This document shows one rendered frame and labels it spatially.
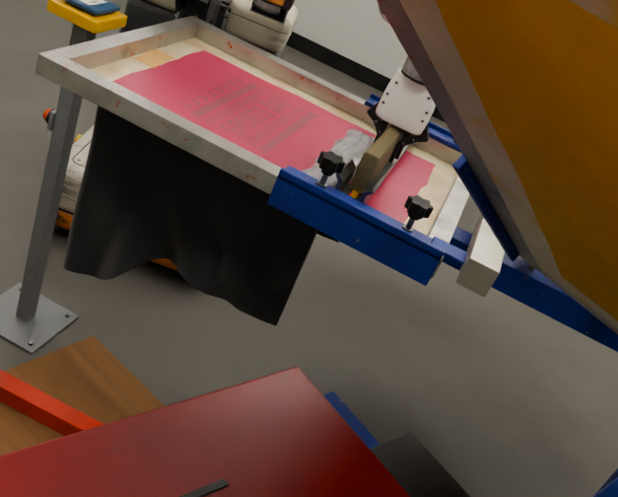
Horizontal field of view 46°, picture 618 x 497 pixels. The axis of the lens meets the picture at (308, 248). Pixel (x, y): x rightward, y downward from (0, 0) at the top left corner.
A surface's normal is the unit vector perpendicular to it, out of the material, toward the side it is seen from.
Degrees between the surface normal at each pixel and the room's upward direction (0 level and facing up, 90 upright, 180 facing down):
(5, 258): 0
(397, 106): 92
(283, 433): 0
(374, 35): 90
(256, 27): 90
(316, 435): 0
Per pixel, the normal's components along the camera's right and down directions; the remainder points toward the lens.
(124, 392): 0.35, -0.79
